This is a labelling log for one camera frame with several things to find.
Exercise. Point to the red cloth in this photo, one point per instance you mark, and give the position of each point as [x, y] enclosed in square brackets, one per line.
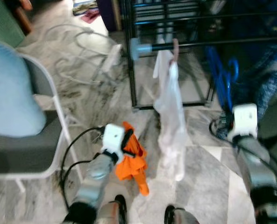
[90, 16]

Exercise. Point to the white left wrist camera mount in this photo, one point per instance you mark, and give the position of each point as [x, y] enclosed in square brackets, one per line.
[112, 137]

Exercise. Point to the green bin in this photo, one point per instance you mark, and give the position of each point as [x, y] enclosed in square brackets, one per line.
[3, 23]

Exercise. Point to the orange shirt black print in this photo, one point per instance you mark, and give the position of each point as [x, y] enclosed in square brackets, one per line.
[131, 168]

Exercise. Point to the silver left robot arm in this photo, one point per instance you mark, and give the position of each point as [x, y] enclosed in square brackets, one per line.
[94, 177]

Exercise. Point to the white shirt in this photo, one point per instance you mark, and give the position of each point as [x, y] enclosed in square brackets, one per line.
[171, 121]

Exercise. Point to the pink hanger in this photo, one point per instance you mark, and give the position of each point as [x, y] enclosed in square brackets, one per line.
[175, 46]

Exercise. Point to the patterned door mat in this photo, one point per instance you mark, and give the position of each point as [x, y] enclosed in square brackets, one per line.
[84, 5]

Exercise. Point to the white folding chair grey seat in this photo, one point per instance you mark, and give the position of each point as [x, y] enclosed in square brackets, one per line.
[17, 154]

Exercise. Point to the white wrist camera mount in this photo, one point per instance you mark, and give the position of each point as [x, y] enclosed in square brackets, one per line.
[112, 137]
[245, 119]

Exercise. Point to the black metal drying rack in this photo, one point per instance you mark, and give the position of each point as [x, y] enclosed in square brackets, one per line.
[194, 44]

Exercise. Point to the blue plaid shirt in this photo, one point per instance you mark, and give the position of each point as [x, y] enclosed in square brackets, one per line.
[269, 84]

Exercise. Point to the light blue pillow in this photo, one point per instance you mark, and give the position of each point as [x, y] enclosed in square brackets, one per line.
[12, 93]

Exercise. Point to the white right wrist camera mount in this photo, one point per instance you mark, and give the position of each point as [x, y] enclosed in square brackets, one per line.
[245, 119]

